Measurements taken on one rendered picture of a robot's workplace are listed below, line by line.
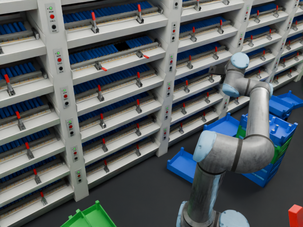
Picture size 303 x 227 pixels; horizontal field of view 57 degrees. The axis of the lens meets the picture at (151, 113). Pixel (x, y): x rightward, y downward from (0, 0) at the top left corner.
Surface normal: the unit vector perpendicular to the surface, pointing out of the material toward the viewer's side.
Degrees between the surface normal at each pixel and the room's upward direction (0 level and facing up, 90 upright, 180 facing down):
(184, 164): 0
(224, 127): 0
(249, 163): 67
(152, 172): 0
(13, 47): 18
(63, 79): 90
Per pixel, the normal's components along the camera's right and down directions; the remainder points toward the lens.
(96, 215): 0.04, -0.80
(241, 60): 0.02, -0.26
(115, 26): 0.22, -0.62
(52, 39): 0.62, 0.48
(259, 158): 0.35, 0.04
